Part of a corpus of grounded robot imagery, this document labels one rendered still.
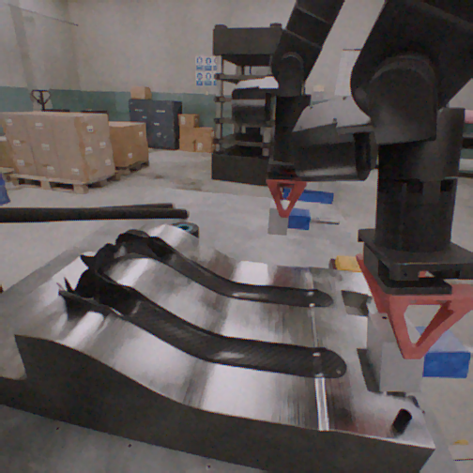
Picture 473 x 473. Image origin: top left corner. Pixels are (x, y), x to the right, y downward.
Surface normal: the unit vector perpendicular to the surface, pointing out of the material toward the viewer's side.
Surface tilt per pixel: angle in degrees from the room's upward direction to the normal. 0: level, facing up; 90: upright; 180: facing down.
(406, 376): 80
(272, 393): 3
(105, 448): 0
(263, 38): 90
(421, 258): 13
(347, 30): 90
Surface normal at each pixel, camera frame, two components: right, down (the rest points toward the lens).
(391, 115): -0.44, 0.81
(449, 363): -0.18, 0.25
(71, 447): 0.04, -0.90
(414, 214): -0.53, 0.26
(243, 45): -0.30, 0.40
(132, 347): 0.50, -0.74
